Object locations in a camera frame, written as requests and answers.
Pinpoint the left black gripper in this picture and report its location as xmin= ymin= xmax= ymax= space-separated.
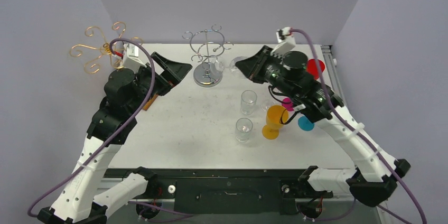
xmin=128 ymin=53 xmax=191 ymax=115

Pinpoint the yellow wine glass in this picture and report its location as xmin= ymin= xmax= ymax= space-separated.
xmin=262 ymin=105 xmax=289 ymax=140

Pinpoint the clear ribbed glass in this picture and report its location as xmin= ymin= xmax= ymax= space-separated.
xmin=235 ymin=118 xmax=253 ymax=143

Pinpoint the red wine glass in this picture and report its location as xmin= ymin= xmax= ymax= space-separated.
xmin=306 ymin=59 xmax=325 ymax=80

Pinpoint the blue wine glass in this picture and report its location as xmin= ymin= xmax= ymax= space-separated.
xmin=297 ymin=116 xmax=315 ymax=132

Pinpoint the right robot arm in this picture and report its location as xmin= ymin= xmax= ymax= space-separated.
xmin=235 ymin=46 xmax=410 ymax=207

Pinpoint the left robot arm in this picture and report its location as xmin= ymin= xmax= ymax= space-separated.
xmin=37 ymin=52 xmax=192 ymax=223

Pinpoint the pink wine glass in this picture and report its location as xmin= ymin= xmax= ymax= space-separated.
xmin=282 ymin=97 xmax=294 ymax=111

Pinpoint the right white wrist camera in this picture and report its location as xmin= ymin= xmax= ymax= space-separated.
xmin=270 ymin=27 xmax=296 ymax=58

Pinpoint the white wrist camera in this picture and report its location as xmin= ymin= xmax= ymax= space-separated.
xmin=115 ymin=44 xmax=148 ymax=73
xmin=270 ymin=27 xmax=296 ymax=58

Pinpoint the chrome wire glass rack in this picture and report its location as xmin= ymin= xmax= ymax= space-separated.
xmin=182 ymin=24 xmax=234 ymax=88

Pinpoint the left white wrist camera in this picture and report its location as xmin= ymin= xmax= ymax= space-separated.
xmin=115 ymin=44 xmax=148 ymax=73

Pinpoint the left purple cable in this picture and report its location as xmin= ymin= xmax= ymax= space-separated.
xmin=27 ymin=38 xmax=193 ymax=224

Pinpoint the gold wire glass rack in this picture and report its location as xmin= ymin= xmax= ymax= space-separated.
xmin=69 ymin=26 xmax=130 ymax=74

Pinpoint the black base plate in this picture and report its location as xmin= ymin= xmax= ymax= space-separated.
xmin=103 ymin=168 xmax=358 ymax=216

